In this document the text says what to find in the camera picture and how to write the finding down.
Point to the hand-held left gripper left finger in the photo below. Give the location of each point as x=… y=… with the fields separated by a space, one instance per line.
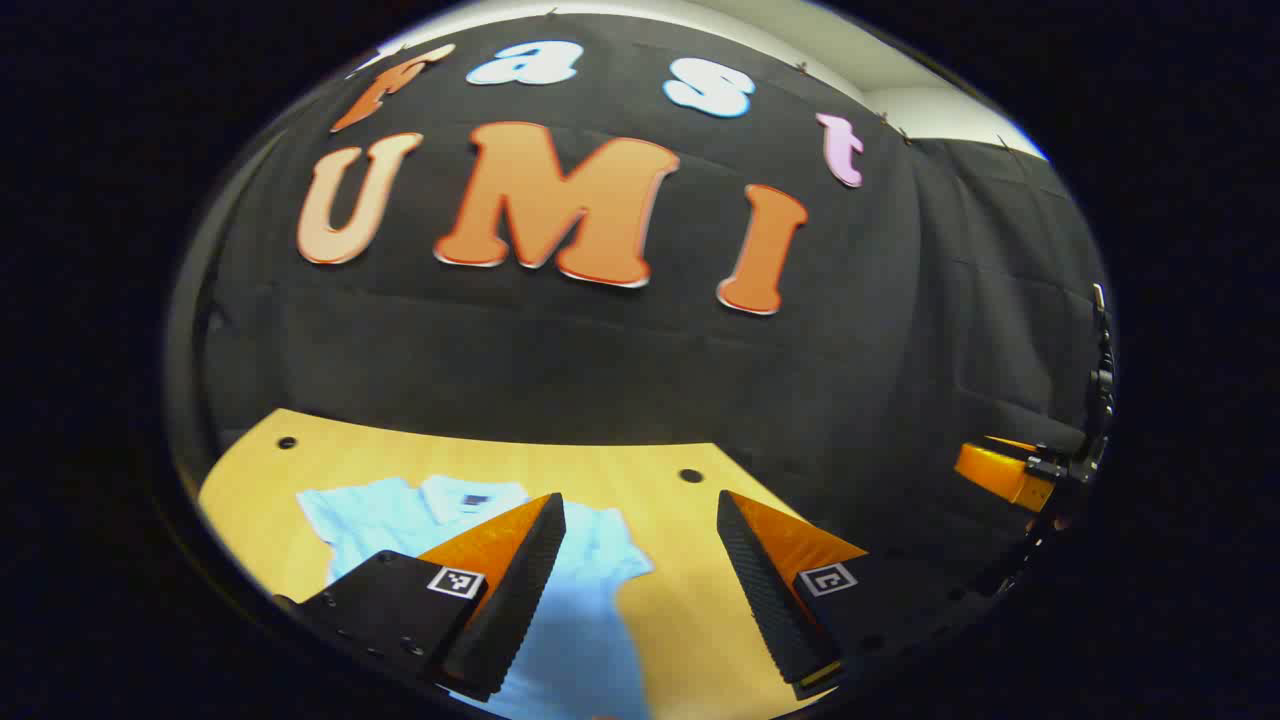
x=520 y=590

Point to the light blue T-shirt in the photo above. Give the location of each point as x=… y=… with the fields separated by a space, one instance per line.
x=585 y=630

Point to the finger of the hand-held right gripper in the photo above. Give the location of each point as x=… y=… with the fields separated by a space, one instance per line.
x=995 y=470

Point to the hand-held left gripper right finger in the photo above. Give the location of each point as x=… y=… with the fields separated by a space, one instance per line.
x=765 y=590

